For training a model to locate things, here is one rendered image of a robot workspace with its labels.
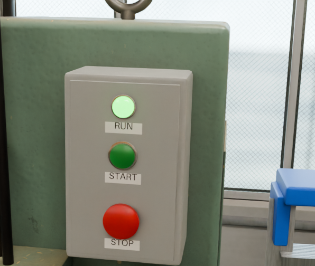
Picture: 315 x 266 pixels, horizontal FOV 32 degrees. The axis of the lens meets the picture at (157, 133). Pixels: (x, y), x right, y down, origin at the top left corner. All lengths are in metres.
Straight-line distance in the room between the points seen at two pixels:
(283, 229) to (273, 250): 0.07
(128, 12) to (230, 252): 1.54
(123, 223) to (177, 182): 0.06
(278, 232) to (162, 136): 0.88
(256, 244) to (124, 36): 1.61
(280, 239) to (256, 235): 0.72
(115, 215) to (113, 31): 0.16
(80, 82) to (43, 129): 0.10
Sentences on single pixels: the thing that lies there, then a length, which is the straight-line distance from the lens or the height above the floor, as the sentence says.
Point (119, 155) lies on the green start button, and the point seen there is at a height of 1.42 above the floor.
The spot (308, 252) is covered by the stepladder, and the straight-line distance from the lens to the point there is 1.34.
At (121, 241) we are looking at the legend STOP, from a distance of 0.46.
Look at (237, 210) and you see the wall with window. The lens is 1.98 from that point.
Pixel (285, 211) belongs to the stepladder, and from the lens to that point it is 1.27.
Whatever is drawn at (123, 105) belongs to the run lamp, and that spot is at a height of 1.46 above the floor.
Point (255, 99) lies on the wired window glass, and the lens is 1.96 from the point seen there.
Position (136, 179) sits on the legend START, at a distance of 0.44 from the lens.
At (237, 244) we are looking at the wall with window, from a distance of 2.03.
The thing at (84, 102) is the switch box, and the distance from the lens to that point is 0.44.
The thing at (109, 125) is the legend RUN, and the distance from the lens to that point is 0.44.
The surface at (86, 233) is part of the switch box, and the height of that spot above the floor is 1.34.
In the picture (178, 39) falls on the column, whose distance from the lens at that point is 0.48.
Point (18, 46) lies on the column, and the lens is 0.52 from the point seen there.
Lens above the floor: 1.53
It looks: 13 degrees down
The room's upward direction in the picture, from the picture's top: 2 degrees clockwise
